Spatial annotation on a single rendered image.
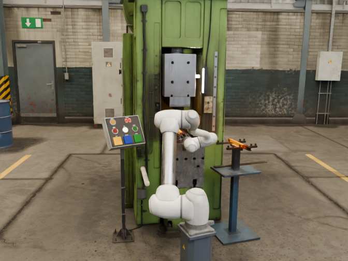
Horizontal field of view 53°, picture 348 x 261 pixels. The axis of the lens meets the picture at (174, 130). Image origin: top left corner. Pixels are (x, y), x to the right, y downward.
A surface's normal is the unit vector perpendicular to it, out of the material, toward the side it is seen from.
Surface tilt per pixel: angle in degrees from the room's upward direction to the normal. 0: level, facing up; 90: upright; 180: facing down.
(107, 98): 90
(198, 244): 90
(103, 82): 90
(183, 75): 90
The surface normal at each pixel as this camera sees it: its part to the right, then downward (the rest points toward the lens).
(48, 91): 0.05, 0.20
